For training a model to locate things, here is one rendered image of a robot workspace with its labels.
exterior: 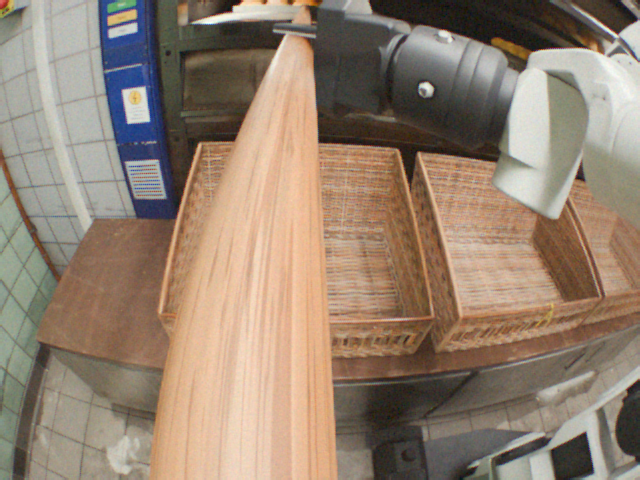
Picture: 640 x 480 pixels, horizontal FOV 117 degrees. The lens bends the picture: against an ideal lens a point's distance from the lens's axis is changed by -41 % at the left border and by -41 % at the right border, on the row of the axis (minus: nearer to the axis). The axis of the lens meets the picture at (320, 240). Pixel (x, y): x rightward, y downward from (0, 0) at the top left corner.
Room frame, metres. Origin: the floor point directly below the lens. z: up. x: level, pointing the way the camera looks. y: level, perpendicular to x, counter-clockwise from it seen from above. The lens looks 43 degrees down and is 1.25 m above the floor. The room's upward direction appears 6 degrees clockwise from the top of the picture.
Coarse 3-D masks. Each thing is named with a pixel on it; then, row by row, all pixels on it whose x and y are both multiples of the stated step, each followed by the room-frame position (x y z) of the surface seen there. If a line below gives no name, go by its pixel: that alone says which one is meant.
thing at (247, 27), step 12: (192, 24) 0.82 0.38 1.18; (204, 24) 0.79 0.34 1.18; (216, 24) 0.79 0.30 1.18; (228, 24) 0.80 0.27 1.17; (240, 24) 0.80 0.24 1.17; (252, 24) 0.80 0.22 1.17; (264, 24) 0.81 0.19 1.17; (312, 24) 0.82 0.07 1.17; (180, 36) 0.78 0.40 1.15; (192, 36) 0.79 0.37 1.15; (204, 36) 0.79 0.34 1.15; (216, 36) 0.79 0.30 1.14
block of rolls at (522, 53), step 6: (492, 42) 1.63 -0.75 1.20; (498, 42) 1.61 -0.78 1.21; (504, 42) 1.54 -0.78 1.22; (510, 42) 1.54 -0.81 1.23; (504, 48) 1.53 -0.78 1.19; (510, 48) 1.45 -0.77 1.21; (516, 48) 1.44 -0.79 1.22; (522, 48) 1.45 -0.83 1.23; (516, 54) 1.43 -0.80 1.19; (522, 54) 1.36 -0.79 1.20; (528, 54) 1.35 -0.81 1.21
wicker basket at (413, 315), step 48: (336, 144) 0.80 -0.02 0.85; (192, 192) 0.62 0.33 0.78; (336, 192) 0.76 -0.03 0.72; (384, 192) 0.78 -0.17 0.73; (192, 240) 0.55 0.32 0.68; (336, 240) 0.71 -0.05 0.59; (384, 240) 0.73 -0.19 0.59; (336, 288) 0.53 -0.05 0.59; (384, 288) 0.55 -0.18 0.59; (336, 336) 0.34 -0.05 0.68; (384, 336) 0.35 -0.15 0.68
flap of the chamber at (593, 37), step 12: (504, 0) 0.90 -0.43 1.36; (516, 0) 0.85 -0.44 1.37; (528, 0) 0.81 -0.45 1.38; (540, 0) 0.76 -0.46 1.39; (552, 0) 0.74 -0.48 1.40; (528, 12) 0.92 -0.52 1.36; (540, 12) 0.86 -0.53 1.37; (552, 12) 0.81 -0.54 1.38; (564, 12) 0.76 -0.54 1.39; (576, 12) 0.75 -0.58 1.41; (552, 24) 0.93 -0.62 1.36; (564, 24) 0.86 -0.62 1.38; (576, 24) 0.80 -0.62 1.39; (588, 24) 0.75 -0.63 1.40; (576, 36) 0.92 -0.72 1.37; (588, 36) 0.84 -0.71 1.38; (600, 36) 0.77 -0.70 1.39; (600, 48) 0.89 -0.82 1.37
